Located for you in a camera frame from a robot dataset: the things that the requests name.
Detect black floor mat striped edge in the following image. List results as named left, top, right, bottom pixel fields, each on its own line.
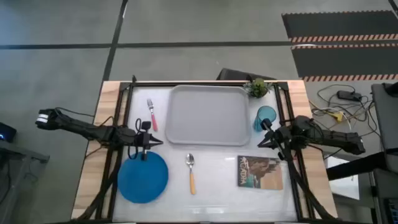
left=281, top=11, right=398, bottom=44
left=291, top=43, right=398, bottom=83

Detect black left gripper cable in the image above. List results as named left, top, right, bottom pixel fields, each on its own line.
left=127, top=118, right=143, bottom=161

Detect black chair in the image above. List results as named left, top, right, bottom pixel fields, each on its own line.
left=216, top=67, right=276, bottom=82

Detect spoon with orange handle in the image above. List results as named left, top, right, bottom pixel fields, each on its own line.
left=185, top=153, right=197, bottom=195

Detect black aluminium rig frame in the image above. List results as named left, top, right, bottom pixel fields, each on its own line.
left=73, top=74, right=341, bottom=224

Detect Acadia picture book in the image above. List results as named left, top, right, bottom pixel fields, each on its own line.
left=237, top=155, right=284, bottom=191

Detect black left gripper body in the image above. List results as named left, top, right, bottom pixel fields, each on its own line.
left=135, top=131, right=153, bottom=153

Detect small green potted plant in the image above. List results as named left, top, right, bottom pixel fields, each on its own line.
left=243, top=77, right=274, bottom=99

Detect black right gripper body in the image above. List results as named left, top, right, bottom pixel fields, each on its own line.
left=268, top=125, right=295, bottom=151

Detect black power adapter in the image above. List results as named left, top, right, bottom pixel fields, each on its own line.
left=336, top=90, right=363, bottom=101

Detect yellow plug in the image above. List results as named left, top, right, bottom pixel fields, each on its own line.
left=330, top=111, right=345, bottom=123

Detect grey plastic tray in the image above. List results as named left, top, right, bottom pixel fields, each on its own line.
left=165, top=85, right=252, bottom=147

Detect blue faceted plastic cup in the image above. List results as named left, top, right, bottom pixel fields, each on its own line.
left=253, top=105, right=277, bottom=133

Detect blue round plate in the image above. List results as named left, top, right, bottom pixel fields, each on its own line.
left=117, top=151, right=170, bottom=205

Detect white table cover sheet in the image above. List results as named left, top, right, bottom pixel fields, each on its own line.
left=111, top=85, right=299, bottom=223

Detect tangled floor cables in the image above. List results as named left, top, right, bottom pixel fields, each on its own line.
left=309, top=83, right=379, bottom=138

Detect grey side table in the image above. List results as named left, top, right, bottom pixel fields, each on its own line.
left=0, top=139, right=50, bottom=224

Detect white paper sheet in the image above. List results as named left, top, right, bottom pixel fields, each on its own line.
left=326, top=155, right=360, bottom=200

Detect fork with pink handle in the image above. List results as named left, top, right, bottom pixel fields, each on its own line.
left=146, top=98, right=159, bottom=133

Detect grey side cabinet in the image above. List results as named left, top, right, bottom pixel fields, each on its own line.
left=371, top=82, right=398, bottom=174

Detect black device with blue light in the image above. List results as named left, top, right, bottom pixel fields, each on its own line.
left=0, top=122, right=17, bottom=144

